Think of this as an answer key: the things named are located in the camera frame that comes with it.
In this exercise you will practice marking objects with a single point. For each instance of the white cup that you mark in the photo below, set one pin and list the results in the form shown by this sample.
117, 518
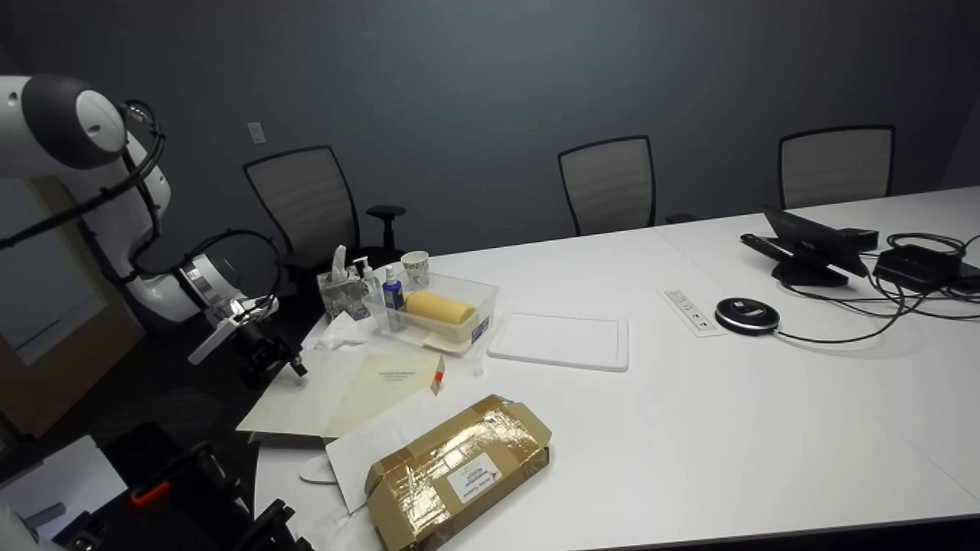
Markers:
415, 266

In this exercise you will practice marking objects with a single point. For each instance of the mesh office chair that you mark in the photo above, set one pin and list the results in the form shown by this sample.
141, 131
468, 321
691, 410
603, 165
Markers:
610, 186
836, 162
311, 204

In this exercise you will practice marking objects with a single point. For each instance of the white remote control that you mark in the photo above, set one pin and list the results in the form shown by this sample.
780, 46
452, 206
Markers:
694, 316

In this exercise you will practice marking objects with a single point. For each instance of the yellow sponge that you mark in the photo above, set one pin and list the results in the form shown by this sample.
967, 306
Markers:
436, 306

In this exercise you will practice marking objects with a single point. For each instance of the black power adapter with cables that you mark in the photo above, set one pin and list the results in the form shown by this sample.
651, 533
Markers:
925, 262

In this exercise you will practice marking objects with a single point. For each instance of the white paper sheet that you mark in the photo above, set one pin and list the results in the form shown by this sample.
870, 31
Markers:
404, 425

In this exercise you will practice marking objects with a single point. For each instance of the black conference phone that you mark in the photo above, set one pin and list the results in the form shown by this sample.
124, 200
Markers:
808, 252

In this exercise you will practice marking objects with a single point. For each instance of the clear plastic container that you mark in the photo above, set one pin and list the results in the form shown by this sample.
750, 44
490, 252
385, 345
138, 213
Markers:
436, 336

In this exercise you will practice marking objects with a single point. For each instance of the middle mesh office chair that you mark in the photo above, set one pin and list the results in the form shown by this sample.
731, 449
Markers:
610, 186

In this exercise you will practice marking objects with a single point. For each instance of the white flat tray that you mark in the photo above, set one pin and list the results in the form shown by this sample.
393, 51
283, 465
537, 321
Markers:
592, 345

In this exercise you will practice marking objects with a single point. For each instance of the left mesh office chair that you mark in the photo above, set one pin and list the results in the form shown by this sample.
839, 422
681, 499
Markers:
311, 204

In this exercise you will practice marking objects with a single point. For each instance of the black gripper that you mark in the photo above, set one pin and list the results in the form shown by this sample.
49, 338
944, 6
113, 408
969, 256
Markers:
267, 355

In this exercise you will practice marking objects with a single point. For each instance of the right mesh office chair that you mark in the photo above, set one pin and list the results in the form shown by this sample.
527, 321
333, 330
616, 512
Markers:
836, 162

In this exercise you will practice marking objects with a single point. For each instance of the round black speakerphone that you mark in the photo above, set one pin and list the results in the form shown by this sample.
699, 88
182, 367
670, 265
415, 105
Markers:
745, 316

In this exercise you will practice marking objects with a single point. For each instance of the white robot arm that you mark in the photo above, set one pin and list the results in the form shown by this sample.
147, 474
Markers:
106, 154

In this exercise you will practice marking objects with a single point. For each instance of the red pen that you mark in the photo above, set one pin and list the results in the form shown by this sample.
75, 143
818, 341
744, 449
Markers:
439, 377

